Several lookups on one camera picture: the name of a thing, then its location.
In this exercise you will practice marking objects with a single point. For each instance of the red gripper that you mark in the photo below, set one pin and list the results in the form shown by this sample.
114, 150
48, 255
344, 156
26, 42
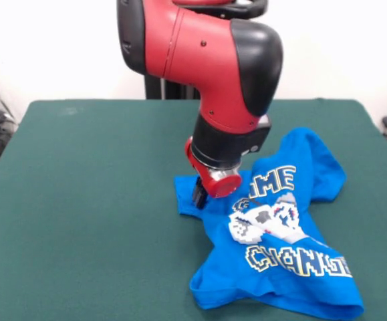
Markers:
216, 182

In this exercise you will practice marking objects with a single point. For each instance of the blue printed t-shirt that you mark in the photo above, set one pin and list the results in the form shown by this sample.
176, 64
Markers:
273, 267

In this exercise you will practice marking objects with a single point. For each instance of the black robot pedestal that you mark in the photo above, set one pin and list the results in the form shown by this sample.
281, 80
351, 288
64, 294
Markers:
166, 87

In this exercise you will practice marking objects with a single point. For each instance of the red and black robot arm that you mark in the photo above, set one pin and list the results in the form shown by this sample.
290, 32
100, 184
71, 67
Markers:
206, 67

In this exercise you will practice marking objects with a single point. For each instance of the dark green tablecloth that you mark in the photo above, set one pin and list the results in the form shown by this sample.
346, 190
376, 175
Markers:
79, 217

